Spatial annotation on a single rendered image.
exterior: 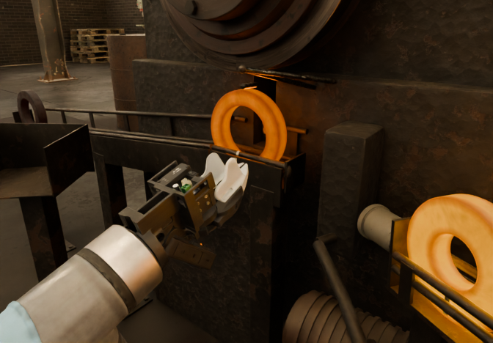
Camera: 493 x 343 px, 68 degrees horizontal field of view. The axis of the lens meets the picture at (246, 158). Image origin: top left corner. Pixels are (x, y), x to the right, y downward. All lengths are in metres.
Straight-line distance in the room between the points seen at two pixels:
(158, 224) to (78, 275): 0.10
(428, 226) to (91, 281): 0.40
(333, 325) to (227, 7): 0.53
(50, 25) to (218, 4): 7.11
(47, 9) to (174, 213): 7.31
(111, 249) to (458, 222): 0.39
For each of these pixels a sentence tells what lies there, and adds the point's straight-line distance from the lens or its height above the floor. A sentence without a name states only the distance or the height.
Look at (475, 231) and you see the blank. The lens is 0.47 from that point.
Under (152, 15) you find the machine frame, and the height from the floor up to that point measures 0.99.
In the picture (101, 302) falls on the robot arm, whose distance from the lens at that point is 0.42.
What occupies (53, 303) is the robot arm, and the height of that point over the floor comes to 0.72.
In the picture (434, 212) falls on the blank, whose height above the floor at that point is 0.75.
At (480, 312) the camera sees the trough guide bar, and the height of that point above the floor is 0.69.
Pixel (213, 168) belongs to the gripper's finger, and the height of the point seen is 0.77.
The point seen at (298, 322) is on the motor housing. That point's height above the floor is 0.52.
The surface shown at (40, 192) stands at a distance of 0.97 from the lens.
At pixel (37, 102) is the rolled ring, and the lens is 1.62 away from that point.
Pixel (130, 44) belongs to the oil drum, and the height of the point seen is 0.81.
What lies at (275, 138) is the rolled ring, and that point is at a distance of 0.73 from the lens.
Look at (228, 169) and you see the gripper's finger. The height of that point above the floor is 0.78.
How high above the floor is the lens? 0.97
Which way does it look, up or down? 20 degrees down
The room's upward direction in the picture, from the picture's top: straight up
